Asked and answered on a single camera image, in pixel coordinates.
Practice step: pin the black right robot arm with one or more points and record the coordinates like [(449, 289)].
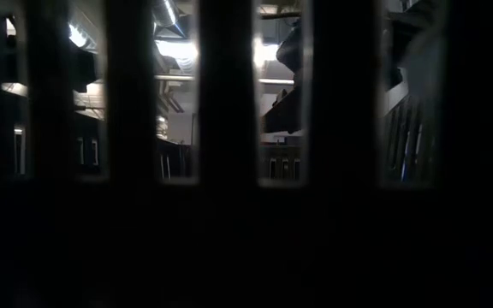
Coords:
[(290, 51)]

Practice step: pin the black slotted plastic basket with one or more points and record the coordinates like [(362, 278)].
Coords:
[(227, 128)]

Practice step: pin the silver ventilation duct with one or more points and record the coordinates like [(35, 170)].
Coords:
[(167, 13)]

